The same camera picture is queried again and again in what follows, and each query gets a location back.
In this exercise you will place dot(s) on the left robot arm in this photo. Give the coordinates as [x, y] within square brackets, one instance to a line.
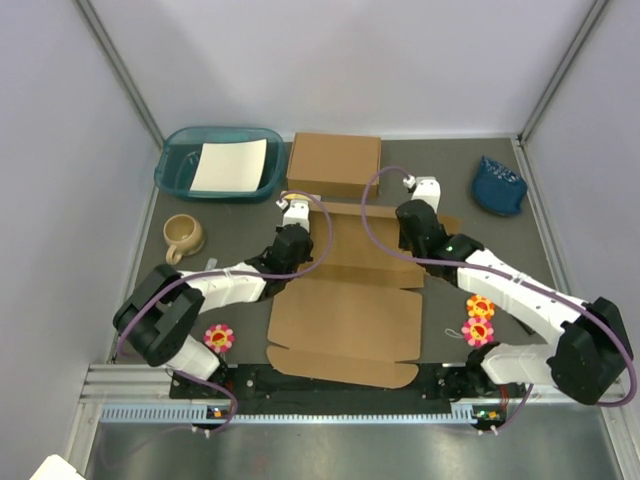
[157, 318]

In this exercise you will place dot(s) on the brown cardboard box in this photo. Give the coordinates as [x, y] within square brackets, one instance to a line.
[357, 317]
[332, 165]

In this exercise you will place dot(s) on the yellow white marker pen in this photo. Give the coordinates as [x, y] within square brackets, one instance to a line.
[292, 193]

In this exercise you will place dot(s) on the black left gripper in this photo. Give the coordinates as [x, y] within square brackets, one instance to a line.
[306, 257]

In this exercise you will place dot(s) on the pink flower toy right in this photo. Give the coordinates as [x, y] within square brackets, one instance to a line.
[477, 332]

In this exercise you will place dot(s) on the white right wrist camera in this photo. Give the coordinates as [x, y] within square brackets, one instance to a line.
[425, 188]

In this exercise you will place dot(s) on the orange flower toy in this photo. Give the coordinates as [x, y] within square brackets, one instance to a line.
[480, 307]

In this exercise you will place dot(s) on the teal plastic bin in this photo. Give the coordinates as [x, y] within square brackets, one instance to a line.
[181, 152]

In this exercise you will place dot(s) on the pink flower toy left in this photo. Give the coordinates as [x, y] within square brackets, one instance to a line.
[219, 338]

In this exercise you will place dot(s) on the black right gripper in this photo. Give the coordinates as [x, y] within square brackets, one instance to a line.
[403, 243]

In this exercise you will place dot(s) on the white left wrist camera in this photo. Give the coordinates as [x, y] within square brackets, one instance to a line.
[295, 211]

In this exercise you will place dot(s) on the folded brown cardboard box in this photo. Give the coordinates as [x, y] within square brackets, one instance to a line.
[332, 165]

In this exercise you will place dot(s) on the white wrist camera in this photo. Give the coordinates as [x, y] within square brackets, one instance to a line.
[295, 211]
[425, 188]

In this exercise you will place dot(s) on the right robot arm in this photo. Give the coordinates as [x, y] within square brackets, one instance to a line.
[585, 348]

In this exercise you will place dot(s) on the beige ceramic mug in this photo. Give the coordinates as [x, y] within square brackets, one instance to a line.
[184, 236]

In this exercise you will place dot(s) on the white object bottom corner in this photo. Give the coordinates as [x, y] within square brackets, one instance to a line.
[54, 467]

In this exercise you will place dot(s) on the white paper sheet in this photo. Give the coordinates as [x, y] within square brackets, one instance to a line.
[230, 167]

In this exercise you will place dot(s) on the pink flower toy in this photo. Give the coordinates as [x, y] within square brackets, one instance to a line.
[477, 332]
[219, 338]

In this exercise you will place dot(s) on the grey slotted cable duct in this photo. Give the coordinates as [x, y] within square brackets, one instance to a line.
[202, 414]

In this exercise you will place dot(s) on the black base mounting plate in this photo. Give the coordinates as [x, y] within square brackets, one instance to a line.
[259, 388]

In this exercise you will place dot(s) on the dark blue crumpled bag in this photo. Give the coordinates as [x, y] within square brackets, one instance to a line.
[498, 189]

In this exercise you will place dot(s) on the grey orange marker pen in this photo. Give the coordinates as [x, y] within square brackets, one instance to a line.
[211, 263]

